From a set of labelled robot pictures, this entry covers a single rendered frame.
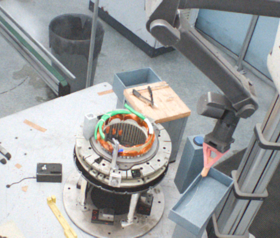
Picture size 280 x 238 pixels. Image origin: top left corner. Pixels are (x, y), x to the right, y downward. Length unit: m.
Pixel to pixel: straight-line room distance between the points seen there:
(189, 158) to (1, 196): 0.71
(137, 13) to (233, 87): 2.87
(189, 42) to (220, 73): 0.13
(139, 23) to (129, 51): 0.26
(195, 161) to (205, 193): 0.21
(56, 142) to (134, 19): 2.27
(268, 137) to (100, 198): 0.66
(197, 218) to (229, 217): 0.38
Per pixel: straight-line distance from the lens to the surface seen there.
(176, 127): 1.74
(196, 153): 1.64
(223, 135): 1.26
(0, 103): 3.32
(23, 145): 1.90
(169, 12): 0.92
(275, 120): 1.48
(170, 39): 0.95
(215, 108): 1.21
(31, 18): 4.35
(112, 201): 1.72
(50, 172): 1.73
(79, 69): 3.13
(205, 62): 1.06
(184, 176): 1.73
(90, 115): 1.45
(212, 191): 1.51
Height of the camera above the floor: 2.12
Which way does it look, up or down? 40 degrees down
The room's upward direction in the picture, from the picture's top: 12 degrees clockwise
